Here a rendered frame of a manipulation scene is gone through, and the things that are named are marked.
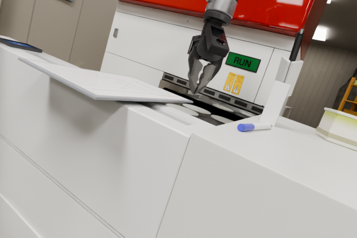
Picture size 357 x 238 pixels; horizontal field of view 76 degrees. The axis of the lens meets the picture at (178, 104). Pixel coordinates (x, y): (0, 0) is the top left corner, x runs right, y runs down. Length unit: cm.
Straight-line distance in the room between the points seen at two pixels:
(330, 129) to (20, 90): 58
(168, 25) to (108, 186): 81
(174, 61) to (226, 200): 79
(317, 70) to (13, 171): 1046
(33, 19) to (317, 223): 229
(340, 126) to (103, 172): 47
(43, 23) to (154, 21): 146
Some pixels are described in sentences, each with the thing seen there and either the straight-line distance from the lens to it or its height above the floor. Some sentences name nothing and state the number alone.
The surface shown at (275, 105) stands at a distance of 47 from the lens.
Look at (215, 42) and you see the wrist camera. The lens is 54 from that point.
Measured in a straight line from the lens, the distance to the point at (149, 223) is 27.
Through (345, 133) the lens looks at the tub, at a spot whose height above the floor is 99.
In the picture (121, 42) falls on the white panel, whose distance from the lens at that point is 114.
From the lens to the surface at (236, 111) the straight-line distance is 83.
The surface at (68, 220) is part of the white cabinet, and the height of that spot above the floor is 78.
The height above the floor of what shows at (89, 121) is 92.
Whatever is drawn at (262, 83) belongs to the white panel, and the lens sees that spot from 83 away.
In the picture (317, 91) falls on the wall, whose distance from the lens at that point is 1053.
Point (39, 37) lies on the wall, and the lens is 237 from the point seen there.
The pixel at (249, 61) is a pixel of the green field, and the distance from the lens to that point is 85.
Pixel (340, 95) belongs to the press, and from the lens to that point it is 940.
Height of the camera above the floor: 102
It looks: 9 degrees down
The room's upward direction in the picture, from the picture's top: 18 degrees clockwise
